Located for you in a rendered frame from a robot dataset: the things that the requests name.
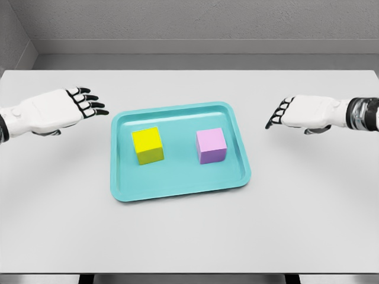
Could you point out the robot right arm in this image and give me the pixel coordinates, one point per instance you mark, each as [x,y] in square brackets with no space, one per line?
[359,114]

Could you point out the turquoise tray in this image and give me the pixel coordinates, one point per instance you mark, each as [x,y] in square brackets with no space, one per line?
[177,177]

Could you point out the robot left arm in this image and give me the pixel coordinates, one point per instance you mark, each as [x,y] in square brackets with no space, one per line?
[13,116]

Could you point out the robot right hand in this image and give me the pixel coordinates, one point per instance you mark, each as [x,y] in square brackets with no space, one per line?
[305,111]

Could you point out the yellow cube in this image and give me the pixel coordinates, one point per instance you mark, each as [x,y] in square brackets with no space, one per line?
[147,145]

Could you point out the lilac cube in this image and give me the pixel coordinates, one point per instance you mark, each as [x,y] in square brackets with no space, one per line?
[210,145]

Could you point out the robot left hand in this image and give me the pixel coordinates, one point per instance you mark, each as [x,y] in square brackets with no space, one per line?
[56,108]

